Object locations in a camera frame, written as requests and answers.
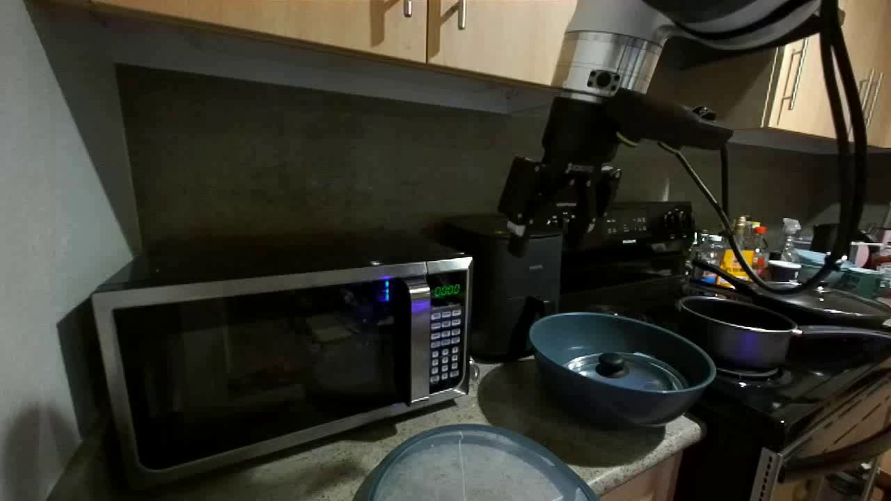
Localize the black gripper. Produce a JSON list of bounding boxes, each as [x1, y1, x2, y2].
[[497, 95, 626, 236]]

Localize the glass lid with black knob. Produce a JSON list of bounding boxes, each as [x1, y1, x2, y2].
[[566, 347, 692, 397]]

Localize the dark pot with silver rim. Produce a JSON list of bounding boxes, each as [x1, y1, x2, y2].
[[675, 293, 891, 376]]

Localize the teal bowl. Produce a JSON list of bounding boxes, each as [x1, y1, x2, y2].
[[795, 246, 853, 285]]

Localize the frying pan with glass lid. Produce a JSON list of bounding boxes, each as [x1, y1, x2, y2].
[[749, 282, 891, 329]]

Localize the black cylindrical kitchen appliance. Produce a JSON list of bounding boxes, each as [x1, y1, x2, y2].
[[443, 214, 568, 364]]

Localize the blue round pan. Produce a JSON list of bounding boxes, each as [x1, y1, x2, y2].
[[528, 308, 718, 429]]

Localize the yellow bottle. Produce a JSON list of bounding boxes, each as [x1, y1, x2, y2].
[[722, 243, 760, 282]]

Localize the red capped bottle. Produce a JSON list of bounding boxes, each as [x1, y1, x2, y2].
[[747, 221, 774, 272]]

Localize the white spray bottle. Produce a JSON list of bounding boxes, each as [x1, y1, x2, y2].
[[778, 214, 805, 265]]

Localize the black electric stove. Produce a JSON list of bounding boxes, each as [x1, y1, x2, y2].
[[555, 198, 891, 501]]

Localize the stainless steel microwave oven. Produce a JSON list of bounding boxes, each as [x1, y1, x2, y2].
[[90, 234, 477, 492]]

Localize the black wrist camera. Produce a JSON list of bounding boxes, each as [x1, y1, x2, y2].
[[607, 87, 735, 152]]

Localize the thin black cable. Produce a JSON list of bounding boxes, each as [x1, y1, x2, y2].
[[657, 137, 891, 308]]

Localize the wooden wall cabinet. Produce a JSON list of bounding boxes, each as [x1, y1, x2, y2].
[[760, 0, 891, 151], [92, 0, 582, 92]]

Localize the thick black cable bundle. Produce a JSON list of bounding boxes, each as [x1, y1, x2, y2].
[[650, 0, 873, 282]]

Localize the black oven door handle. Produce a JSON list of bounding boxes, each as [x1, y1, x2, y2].
[[778, 425, 891, 478]]

